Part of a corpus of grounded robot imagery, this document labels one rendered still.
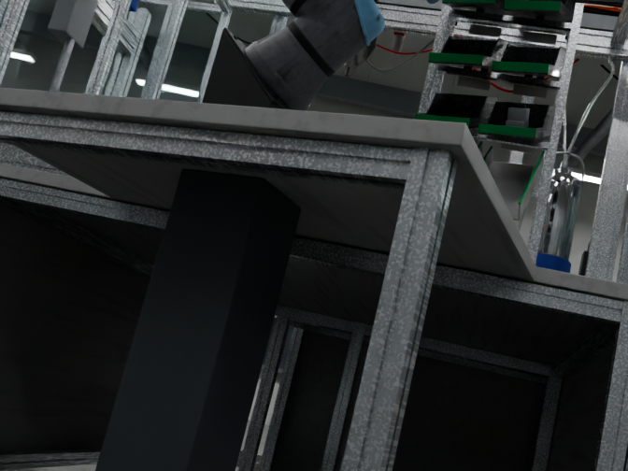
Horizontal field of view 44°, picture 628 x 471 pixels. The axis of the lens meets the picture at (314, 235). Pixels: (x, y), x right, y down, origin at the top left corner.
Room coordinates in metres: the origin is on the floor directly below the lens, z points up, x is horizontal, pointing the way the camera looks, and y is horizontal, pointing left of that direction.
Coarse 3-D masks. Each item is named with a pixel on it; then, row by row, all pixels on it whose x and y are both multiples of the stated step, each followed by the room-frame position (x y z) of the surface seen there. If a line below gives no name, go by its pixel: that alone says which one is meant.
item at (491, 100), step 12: (444, 96) 1.92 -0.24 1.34; (456, 96) 1.95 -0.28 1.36; (468, 96) 1.94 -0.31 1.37; (480, 96) 1.92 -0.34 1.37; (492, 96) 1.91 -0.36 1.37; (432, 108) 1.85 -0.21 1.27; (444, 108) 1.94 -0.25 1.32; (456, 108) 1.96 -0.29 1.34; (468, 108) 1.95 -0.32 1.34; (480, 108) 1.79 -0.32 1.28; (492, 108) 1.89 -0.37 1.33; (432, 120) 1.74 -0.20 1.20; (444, 120) 1.72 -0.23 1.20; (456, 120) 1.71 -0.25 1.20; (468, 120) 1.70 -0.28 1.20; (480, 120) 1.80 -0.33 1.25
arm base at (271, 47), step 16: (288, 32) 1.26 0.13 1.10; (256, 48) 1.27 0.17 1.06; (272, 48) 1.25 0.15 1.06; (288, 48) 1.25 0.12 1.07; (304, 48) 1.25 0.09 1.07; (256, 64) 1.26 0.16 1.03; (272, 64) 1.25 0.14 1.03; (288, 64) 1.25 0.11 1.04; (304, 64) 1.26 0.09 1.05; (320, 64) 1.26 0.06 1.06; (272, 80) 1.26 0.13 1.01; (288, 80) 1.27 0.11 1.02; (304, 80) 1.27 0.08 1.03; (320, 80) 1.29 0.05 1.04; (288, 96) 1.27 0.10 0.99; (304, 96) 1.29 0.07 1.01
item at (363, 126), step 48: (0, 96) 1.18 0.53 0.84; (48, 96) 1.14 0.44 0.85; (96, 96) 1.10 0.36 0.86; (384, 144) 0.93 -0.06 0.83; (432, 144) 0.89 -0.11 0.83; (144, 192) 1.56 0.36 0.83; (288, 192) 1.28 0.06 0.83; (336, 192) 1.20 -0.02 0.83; (384, 192) 1.13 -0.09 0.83; (480, 192) 1.02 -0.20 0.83; (336, 240) 1.57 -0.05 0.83; (384, 240) 1.46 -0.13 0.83; (480, 240) 1.28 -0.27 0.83
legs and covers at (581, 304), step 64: (0, 192) 1.79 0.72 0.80; (64, 192) 1.75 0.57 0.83; (0, 256) 1.98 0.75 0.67; (64, 256) 2.27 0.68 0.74; (128, 256) 2.54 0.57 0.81; (320, 256) 1.61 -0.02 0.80; (384, 256) 1.58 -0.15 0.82; (0, 320) 2.07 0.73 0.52; (64, 320) 2.37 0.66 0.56; (128, 320) 2.78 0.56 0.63; (320, 320) 2.98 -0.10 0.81; (0, 384) 2.16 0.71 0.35; (64, 384) 2.48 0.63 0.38; (576, 384) 2.38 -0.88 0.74; (0, 448) 2.25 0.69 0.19; (64, 448) 2.60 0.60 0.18; (576, 448) 2.15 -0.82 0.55
